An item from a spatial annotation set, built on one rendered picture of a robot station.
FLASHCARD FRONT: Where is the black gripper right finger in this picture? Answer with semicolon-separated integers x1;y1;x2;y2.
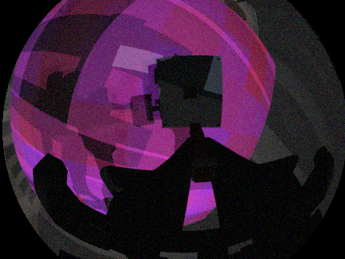
205;137;298;228

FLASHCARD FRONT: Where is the dark red peg with red top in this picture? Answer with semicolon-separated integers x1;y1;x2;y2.
190;122;216;183

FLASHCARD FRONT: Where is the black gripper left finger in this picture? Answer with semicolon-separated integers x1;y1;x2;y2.
100;138;194;231

